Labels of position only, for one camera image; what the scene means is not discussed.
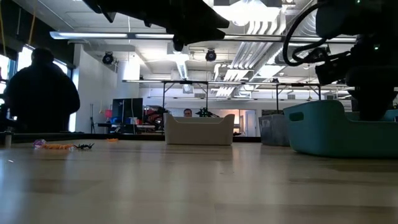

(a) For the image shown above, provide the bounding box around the white ceiling duct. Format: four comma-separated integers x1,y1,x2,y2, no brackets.
166,51,191,80

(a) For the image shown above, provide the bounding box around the grey translucent plastic bin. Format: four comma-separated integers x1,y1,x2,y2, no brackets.
258,113,292,147

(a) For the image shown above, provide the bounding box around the white plastic bin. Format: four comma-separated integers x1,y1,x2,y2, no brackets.
164,113,236,146

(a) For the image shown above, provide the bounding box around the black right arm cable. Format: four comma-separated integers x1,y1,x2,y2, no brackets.
282,1,354,68

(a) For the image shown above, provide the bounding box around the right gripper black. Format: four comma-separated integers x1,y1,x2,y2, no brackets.
345,34,398,122

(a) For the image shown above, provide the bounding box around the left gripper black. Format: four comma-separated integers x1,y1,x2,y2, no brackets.
102,0,231,52

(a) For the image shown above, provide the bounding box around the black background table frame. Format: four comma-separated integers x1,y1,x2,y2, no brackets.
161,80,210,118
275,82,322,114

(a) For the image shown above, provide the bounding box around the black plastic spider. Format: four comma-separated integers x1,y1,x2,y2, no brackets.
73,142,95,151

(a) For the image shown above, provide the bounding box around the black computer monitor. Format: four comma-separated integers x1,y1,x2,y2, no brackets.
112,98,145,126

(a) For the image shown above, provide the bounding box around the teal plastic bin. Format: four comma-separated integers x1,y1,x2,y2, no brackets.
283,99,398,160

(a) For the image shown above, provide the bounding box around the dark background desk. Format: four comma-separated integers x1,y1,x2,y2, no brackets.
98,123,165,134

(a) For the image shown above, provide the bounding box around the black tripod stand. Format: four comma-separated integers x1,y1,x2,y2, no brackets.
89,103,96,134

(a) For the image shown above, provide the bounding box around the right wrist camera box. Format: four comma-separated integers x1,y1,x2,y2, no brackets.
315,57,354,85

